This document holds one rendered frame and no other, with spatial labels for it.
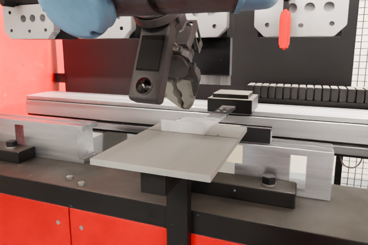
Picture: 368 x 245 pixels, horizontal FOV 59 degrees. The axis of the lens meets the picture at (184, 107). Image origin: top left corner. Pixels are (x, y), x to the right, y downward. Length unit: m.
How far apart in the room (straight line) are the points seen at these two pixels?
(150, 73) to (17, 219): 0.53
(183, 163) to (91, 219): 0.32
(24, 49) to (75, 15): 1.12
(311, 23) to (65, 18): 0.41
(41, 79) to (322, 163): 1.17
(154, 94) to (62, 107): 0.77
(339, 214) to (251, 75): 0.65
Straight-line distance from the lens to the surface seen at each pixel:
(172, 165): 0.44
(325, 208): 0.65
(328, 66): 1.15
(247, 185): 0.63
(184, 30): 0.52
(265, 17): 0.61
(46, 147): 0.90
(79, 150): 0.84
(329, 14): 0.60
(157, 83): 0.44
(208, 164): 0.45
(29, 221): 0.84
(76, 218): 0.74
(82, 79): 1.46
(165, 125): 0.61
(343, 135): 0.91
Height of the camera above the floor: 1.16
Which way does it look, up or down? 11 degrees down
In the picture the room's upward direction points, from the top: straight up
